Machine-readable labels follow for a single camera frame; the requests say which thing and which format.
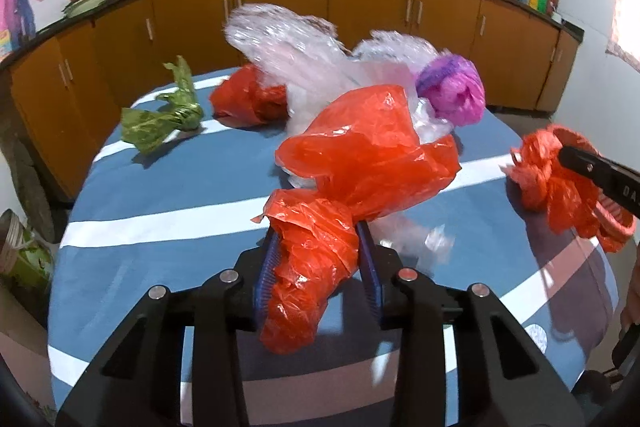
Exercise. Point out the yellow printed box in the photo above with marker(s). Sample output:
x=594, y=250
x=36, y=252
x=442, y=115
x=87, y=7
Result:
x=4, y=44

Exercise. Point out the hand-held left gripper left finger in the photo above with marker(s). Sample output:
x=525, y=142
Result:
x=266, y=277

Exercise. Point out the purple plastic bag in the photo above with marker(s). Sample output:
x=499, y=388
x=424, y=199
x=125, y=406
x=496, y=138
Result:
x=452, y=89

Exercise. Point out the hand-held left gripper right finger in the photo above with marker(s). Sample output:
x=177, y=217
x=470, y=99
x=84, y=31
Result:
x=371, y=277

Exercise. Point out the orange kitchen cabinet row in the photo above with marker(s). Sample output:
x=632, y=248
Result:
x=360, y=2

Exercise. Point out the dark grey slab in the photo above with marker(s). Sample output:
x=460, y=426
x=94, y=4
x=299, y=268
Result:
x=32, y=187

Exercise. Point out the green bucket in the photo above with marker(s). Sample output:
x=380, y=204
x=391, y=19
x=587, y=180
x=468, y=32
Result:
x=27, y=257

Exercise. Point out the clear plastic bag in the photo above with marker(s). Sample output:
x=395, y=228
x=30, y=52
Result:
x=310, y=67

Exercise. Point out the green plastic bag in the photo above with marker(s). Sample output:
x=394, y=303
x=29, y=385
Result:
x=172, y=114

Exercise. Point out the blue white striped bed sheet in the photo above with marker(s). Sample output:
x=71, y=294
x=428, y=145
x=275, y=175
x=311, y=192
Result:
x=165, y=217

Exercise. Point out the large red plastic bag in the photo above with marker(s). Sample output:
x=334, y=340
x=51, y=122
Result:
x=365, y=152

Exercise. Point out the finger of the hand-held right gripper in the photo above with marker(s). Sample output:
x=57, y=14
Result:
x=610, y=179

